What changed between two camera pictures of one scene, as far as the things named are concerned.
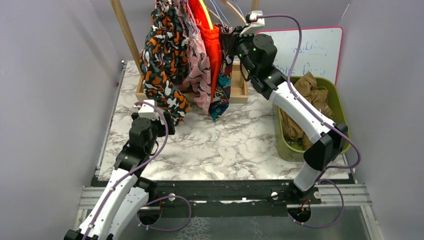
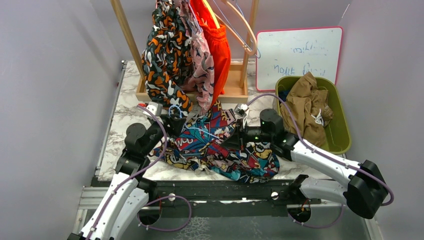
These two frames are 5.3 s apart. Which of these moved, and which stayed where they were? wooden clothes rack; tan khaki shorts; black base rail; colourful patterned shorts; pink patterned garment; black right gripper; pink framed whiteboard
Moved: black right gripper; colourful patterned shorts
Stayed: black base rail; pink framed whiteboard; pink patterned garment; tan khaki shorts; wooden clothes rack
